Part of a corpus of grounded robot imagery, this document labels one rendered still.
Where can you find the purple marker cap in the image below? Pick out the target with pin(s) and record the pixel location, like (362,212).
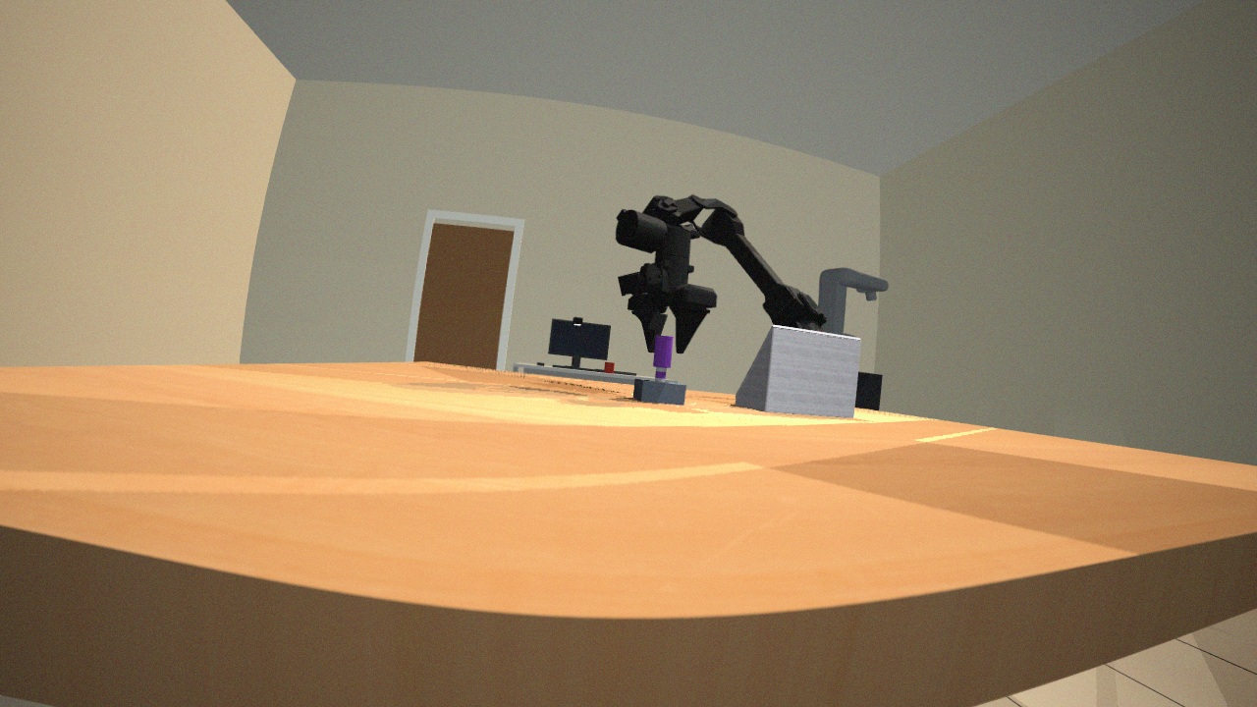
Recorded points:
(663,351)

